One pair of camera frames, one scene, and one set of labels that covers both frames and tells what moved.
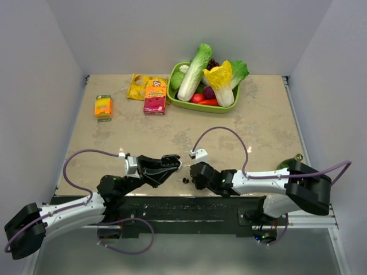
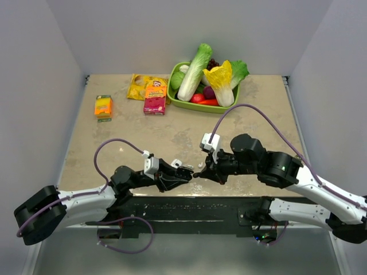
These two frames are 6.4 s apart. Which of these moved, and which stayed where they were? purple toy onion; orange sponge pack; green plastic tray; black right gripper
Moved: black right gripper
Stayed: purple toy onion; green plastic tray; orange sponge pack
